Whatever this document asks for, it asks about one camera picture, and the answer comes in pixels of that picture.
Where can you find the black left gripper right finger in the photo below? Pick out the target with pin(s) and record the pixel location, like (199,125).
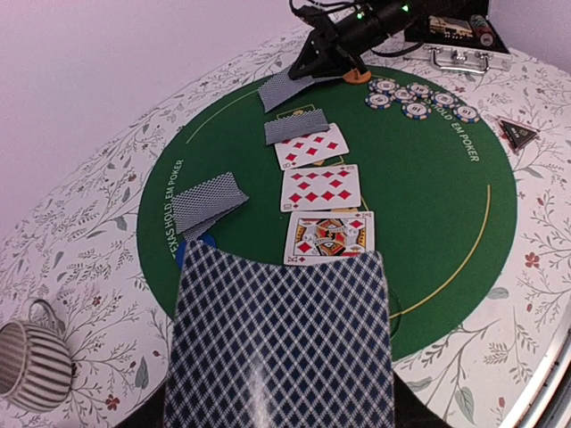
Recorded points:
(410,411)

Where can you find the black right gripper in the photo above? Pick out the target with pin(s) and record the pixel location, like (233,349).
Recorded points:
(333,48)

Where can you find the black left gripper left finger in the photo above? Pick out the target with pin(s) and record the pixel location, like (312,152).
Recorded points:
(150,415)

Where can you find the orange big blind button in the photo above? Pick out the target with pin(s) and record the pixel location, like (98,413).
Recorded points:
(355,77)

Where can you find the blue checkered playing card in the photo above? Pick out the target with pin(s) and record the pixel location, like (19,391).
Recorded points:
(281,88)
(296,125)
(200,207)

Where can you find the face up eight diamonds card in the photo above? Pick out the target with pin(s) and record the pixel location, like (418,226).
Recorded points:
(308,149)

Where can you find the deck of playing cards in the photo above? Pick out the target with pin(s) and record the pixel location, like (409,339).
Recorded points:
(259,345)

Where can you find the face up ten diamonds card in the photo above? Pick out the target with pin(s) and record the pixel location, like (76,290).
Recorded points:
(322,188)

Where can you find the blue small blind button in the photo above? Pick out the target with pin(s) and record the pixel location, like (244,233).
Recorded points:
(187,249)

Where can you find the face up king card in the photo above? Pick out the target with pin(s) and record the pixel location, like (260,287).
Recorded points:
(315,237)

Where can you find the black red triangular card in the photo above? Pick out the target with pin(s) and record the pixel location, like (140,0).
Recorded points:
(518,135)

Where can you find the clear round dealer button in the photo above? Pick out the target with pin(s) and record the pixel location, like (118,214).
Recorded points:
(395,309)

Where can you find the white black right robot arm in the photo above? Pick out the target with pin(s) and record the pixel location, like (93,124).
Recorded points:
(386,17)

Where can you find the striped ceramic mug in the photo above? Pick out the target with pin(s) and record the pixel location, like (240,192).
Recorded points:
(36,367)

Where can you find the aluminium poker chip case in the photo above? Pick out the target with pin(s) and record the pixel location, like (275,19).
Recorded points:
(460,38)

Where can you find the round green poker mat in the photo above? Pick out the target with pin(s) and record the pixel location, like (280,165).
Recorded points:
(442,191)

